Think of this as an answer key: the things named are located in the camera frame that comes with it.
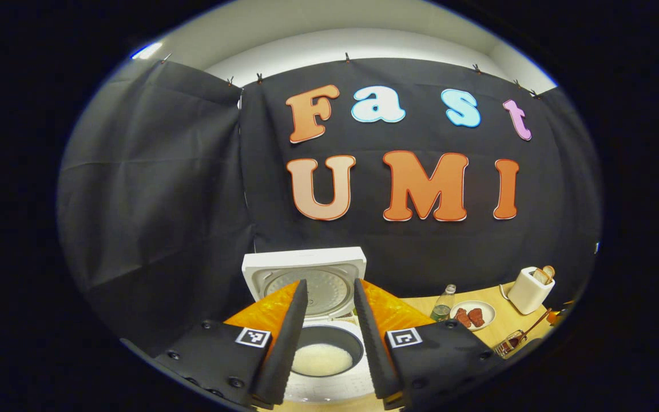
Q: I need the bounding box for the wire chopstick holder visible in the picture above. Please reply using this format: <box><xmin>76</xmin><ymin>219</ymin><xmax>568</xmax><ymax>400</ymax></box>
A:
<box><xmin>493</xmin><ymin>330</ymin><xmax>527</xmax><ymax>358</ymax></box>

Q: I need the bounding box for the white toaster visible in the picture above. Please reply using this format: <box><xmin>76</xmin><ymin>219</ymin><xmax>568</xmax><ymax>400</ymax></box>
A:
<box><xmin>507</xmin><ymin>266</ymin><xmax>556</xmax><ymax>315</ymax></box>

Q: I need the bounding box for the white rice cooker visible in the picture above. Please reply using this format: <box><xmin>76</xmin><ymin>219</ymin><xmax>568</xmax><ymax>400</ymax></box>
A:
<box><xmin>241</xmin><ymin>247</ymin><xmax>376</xmax><ymax>404</ymax></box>

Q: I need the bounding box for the white rice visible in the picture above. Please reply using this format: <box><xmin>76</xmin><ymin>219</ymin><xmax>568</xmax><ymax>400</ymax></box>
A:
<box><xmin>292</xmin><ymin>343</ymin><xmax>353</xmax><ymax>377</ymax></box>

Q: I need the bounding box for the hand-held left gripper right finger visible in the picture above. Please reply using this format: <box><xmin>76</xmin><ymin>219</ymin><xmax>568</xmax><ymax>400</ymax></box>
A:
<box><xmin>354</xmin><ymin>279</ymin><xmax>505</xmax><ymax>411</ymax></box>

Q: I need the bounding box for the white round plate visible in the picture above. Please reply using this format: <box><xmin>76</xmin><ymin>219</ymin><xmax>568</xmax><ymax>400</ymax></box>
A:
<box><xmin>450</xmin><ymin>300</ymin><xmax>497</xmax><ymax>331</ymax></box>

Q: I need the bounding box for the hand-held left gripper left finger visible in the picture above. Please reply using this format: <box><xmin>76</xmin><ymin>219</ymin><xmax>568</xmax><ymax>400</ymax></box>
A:
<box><xmin>152</xmin><ymin>279</ymin><xmax>309</xmax><ymax>410</ymax></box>

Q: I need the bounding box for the ceiling light panel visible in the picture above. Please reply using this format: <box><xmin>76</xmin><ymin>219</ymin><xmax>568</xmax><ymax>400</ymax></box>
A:
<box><xmin>130</xmin><ymin>42</ymin><xmax>163</xmax><ymax>60</ymax></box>

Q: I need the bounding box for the clear plastic water bottle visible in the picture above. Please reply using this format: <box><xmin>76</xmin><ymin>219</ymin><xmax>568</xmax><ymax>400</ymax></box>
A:
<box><xmin>430</xmin><ymin>284</ymin><xmax>457</xmax><ymax>322</ymax></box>

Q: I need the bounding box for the brown wooden spoon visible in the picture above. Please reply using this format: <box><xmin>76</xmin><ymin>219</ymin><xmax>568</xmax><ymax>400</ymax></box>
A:
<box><xmin>507</xmin><ymin>309</ymin><xmax>553</xmax><ymax>350</ymax></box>

